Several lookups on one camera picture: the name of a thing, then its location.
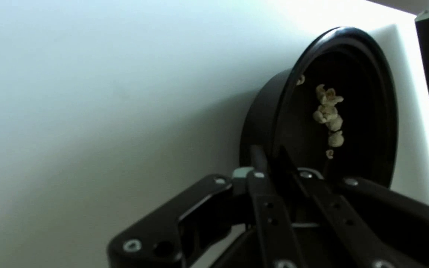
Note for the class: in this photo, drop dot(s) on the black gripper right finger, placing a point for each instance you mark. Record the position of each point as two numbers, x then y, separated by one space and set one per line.
355 236

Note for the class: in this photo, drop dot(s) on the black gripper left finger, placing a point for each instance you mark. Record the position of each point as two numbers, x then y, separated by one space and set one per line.
278 241

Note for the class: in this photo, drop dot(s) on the black bowl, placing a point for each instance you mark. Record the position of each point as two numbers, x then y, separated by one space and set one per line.
282 114

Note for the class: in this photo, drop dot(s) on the popcorn pieces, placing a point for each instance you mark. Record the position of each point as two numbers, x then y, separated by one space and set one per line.
328 114

